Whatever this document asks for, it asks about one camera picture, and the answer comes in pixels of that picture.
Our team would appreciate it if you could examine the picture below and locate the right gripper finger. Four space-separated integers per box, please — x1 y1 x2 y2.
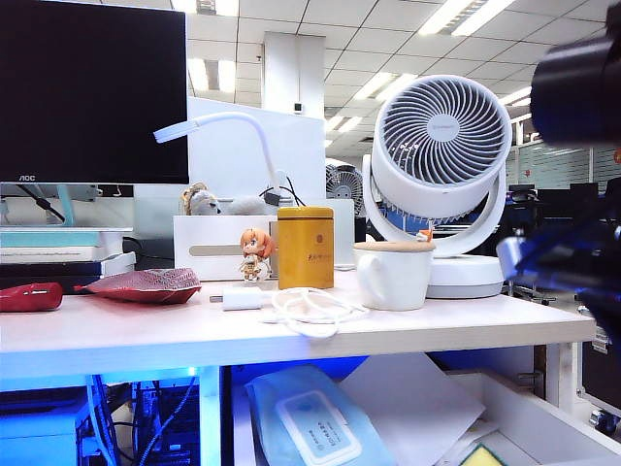
495 235 535 281

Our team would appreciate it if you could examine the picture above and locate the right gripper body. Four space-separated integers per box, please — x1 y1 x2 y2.
513 193 621 351

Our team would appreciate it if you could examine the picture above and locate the white drawer with lock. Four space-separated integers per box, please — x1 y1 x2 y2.
220 342 621 466

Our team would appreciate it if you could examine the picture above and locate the yellow green cleaning sponge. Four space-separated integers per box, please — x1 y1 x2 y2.
458 444 508 466

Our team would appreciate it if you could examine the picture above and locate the white desk fan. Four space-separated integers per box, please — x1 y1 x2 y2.
362 73 513 300

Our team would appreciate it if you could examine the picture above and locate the white ceramic mug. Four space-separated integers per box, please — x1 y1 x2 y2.
353 247 433 312

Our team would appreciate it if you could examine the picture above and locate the round wooden mug lid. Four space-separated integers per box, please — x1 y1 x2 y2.
352 241 436 253

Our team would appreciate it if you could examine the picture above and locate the black aluminium flight case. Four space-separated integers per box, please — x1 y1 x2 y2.
579 334 621 434

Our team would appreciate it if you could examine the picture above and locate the white paper sheet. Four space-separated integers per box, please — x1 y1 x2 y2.
435 416 502 461
339 352 489 460

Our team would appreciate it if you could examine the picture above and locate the yellow tea tin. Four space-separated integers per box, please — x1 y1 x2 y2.
277 206 336 291

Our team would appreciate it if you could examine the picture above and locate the orange-haired anime figurine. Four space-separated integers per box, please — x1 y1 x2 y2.
240 227 278 283

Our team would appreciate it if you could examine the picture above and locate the blue wet wipes pack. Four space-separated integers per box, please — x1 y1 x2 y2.
245 366 397 466

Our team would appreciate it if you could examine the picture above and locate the grey plush toy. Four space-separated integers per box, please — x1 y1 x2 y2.
227 193 271 217

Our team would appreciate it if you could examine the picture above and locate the white charger plug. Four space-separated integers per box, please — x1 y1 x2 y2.
210 287 263 312

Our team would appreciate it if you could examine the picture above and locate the white partition panel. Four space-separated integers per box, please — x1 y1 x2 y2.
133 95 327 229

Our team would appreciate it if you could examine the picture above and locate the white tissue box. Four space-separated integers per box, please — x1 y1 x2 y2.
173 216 280 282

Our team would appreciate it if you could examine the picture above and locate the beige plush toy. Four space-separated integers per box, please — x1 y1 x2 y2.
180 182 223 217

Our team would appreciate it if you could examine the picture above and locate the white gooseneck desk lamp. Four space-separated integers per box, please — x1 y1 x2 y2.
152 112 295 208

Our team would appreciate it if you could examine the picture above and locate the red patterned pouch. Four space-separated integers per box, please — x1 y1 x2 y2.
73 268 203 305

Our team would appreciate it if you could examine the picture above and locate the black computer tower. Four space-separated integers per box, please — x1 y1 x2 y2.
130 381 203 466

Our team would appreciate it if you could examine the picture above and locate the teal monitor stand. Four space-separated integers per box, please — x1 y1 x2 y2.
0 183 135 228

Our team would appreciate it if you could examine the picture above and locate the black computer monitor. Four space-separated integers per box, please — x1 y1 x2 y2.
0 0 190 185

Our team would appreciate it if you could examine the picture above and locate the teal white book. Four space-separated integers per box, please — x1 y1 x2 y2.
0 226 134 249

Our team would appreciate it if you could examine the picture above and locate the red glossy case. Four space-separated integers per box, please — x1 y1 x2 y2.
0 283 64 313

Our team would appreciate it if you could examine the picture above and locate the small grey pedestal fan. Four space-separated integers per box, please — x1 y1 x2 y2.
324 163 365 217

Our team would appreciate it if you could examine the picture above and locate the black lamp cable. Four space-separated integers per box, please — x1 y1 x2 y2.
260 175 309 208

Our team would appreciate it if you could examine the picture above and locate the white charging cable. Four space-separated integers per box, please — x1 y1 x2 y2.
258 286 373 340

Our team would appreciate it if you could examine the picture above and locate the white cable bundle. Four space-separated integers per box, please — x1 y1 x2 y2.
84 374 120 466

